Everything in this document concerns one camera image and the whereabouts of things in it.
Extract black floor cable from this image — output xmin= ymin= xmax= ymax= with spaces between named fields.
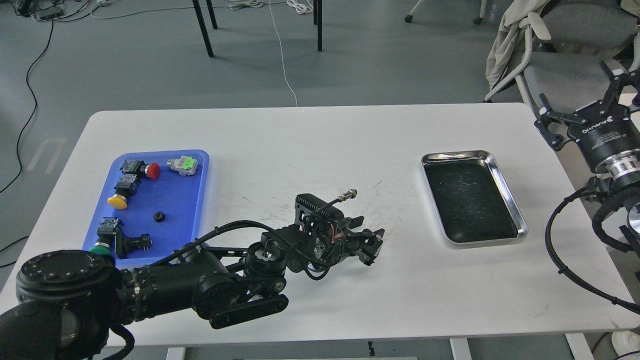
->
xmin=0 ymin=19 xmax=55 ymax=193

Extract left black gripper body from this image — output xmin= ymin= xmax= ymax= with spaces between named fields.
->
xmin=287 ymin=193 xmax=358 ymax=273

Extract grey office chair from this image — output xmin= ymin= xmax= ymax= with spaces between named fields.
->
xmin=484 ymin=0 xmax=639 ymax=113

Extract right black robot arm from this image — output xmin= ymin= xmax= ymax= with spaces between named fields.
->
xmin=534 ymin=61 xmax=640 ymax=313

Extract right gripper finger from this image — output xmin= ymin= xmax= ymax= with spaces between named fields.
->
xmin=534 ymin=92 xmax=581 ymax=151
xmin=602 ymin=61 xmax=640 ymax=113

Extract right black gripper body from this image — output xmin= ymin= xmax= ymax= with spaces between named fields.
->
xmin=567 ymin=102 xmax=640 ymax=174

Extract black selector switch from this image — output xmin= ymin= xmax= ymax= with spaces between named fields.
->
xmin=115 ymin=234 xmax=153 ymax=259

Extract silver metal tray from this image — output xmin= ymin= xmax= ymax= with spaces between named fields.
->
xmin=422 ymin=150 xmax=529 ymax=248

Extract red push button switch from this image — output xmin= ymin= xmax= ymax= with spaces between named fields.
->
xmin=119 ymin=160 xmax=162 ymax=180

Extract white floor cable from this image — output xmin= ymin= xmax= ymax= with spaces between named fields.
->
xmin=90 ymin=0 xmax=314 ymax=107

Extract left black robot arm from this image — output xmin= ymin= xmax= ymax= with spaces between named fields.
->
xmin=1 ymin=189 xmax=385 ymax=360

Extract yellow push button switch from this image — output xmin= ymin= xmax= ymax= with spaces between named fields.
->
xmin=107 ymin=173 xmax=141 ymax=210

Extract beige jacket on chair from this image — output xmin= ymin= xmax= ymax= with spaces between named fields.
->
xmin=485 ymin=0 xmax=548 ymax=89

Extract blue plastic tray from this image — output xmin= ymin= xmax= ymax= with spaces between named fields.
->
xmin=82 ymin=149 xmax=210 ymax=269

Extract green grey connector block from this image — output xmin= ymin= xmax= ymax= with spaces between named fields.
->
xmin=166 ymin=155 xmax=199 ymax=176

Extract green push button switch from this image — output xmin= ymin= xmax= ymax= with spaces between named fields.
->
xmin=89 ymin=217 xmax=124 ymax=259

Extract black table legs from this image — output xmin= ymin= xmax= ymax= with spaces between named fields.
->
xmin=192 ymin=0 xmax=323 ymax=58

